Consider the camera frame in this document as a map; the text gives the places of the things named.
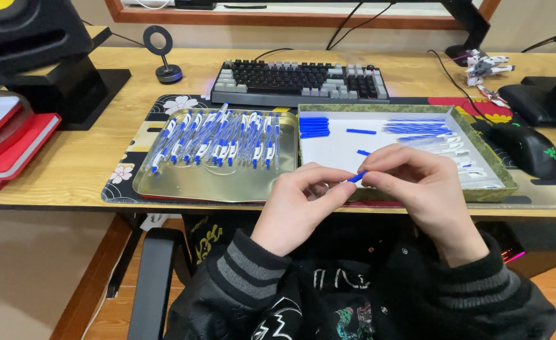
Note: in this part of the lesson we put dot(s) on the person's left hand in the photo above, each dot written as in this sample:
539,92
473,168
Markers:
292,207

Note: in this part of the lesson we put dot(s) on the person's right hand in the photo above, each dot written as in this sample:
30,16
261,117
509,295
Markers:
429,198

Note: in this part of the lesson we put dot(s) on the blue pen grip sleeve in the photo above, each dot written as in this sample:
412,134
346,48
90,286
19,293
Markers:
363,152
357,177
361,131

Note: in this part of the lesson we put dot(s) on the pile of white pen barrels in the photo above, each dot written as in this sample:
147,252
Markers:
455,149

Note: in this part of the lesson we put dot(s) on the bundle of blue pen refills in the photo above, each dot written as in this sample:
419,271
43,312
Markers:
415,127

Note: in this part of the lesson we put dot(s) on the green cardboard box lid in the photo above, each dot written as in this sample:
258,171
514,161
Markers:
334,146

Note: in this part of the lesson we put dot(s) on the stack of blue grip sleeves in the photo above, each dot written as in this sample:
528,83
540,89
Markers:
314,127

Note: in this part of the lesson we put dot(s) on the gold metal tray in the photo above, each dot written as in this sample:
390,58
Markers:
197,182

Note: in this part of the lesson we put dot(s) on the row of blue white pens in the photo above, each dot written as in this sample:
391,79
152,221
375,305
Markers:
221,139

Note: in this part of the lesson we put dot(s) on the black computer mouse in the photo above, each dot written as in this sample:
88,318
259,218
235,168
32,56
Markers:
526,146

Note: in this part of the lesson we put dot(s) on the person's black jacket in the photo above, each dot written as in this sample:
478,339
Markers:
349,302

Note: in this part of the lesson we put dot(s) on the black computer case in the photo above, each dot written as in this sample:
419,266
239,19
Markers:
542,245

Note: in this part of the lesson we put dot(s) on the grey black mechanical keyboard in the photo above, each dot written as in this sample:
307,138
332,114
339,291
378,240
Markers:
297,82

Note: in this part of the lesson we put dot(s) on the black wrist rest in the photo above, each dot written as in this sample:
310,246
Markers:
528,104

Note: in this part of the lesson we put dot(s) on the white power strip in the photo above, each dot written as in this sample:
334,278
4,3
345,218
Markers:
154,221

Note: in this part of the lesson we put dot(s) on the white robot model figure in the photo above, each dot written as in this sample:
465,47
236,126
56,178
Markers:
485,66

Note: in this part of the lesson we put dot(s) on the black chair armrest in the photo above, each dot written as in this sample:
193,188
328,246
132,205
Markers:
153,283

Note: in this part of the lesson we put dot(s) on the patterned floral desk mat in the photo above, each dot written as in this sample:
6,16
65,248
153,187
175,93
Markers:
127,160

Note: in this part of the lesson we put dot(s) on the black monitor stand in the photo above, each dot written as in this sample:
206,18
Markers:
469,28

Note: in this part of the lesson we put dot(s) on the black round phone stand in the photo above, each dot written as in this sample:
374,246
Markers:
164,71

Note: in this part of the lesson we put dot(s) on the wooden monitor shelf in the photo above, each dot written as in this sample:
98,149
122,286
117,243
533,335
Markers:
282,19

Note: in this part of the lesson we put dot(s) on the wooden desk leg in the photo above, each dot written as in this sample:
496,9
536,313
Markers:
94,283

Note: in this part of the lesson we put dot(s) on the black speaker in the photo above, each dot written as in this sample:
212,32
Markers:
27,37

